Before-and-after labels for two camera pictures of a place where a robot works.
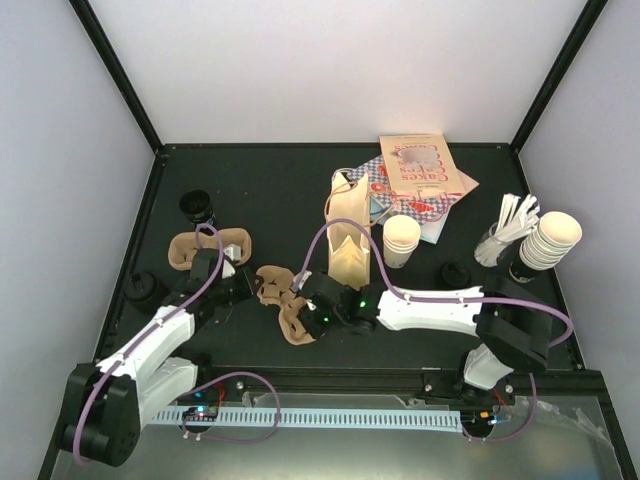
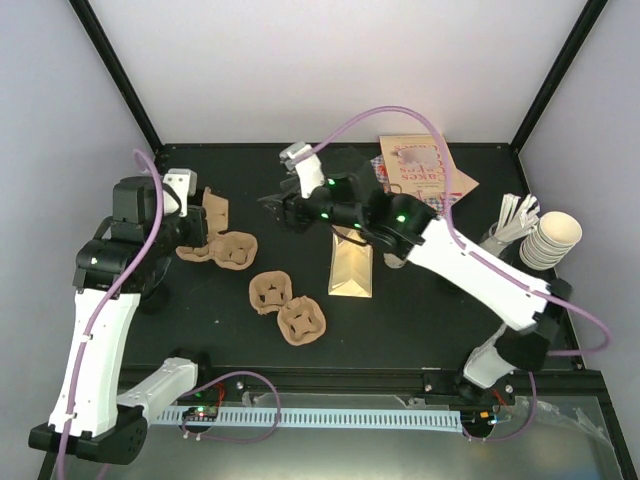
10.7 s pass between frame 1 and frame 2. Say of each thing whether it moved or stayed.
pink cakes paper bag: stayed
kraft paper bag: stayed
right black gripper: moved
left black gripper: moved
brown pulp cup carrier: stayed
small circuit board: stayed
